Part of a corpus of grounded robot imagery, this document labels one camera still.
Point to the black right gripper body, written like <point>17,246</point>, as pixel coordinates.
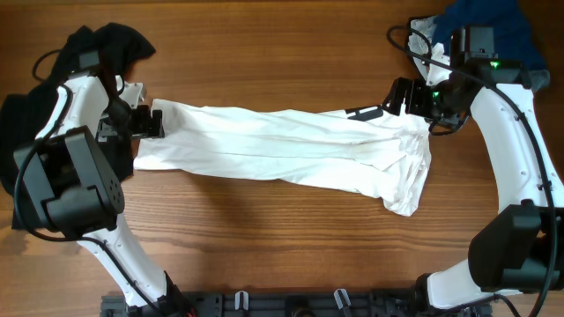
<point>436,103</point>

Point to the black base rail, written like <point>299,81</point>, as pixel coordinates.
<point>379,303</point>

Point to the light grey garment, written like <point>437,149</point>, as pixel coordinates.
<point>432,74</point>

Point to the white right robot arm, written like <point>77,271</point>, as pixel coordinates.
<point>521,250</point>

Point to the black garment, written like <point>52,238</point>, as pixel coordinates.
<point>23,116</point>

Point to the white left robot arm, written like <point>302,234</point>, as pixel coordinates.
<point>66,191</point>

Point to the blue garment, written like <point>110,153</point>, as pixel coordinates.
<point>512,31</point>

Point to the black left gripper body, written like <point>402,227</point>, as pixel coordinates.
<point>141,122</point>

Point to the white t-shirt with black print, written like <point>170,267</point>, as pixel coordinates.
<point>369,152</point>

